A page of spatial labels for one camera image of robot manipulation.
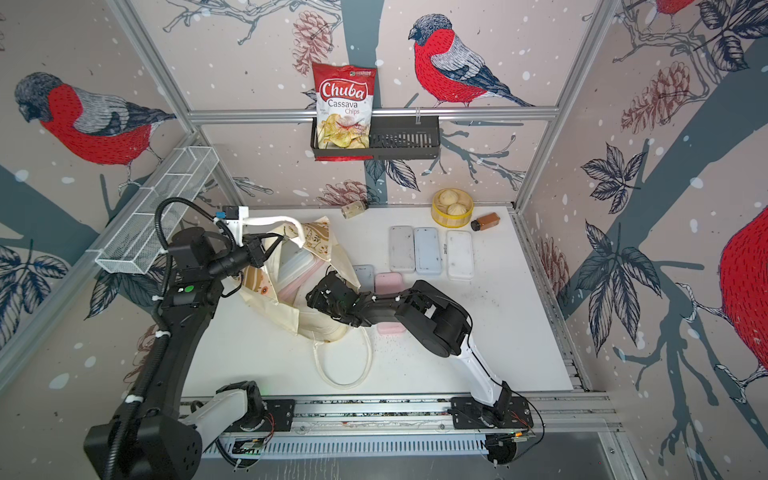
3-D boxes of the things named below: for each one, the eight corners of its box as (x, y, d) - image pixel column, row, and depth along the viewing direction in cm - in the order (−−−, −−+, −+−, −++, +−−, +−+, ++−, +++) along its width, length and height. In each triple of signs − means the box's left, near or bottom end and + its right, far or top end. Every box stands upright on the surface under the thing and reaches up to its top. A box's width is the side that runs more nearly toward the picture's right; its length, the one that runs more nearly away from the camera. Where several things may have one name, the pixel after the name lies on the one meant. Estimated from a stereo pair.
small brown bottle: (475, 233, 114) (477, 227, 111) (469, 225, 117) (470, 219, 114) (499, 225, 117) (501, 219, 114) (492, 217, 120) (494, 211, 117)
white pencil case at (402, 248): (389, 272, 103) (389, 267, 101) (389, 230, 116) (389, 225, 113) (416, 272, 103) (416, 267, 101) (413, 230, 116) (414, 225, 113)
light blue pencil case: (415, 274, 102) (415, 271, 100) (413, 231, 115) (413, 227, 113) (442, 274, 102) (443, 271, 100) (437, 231, 115) (438, 227, 113)
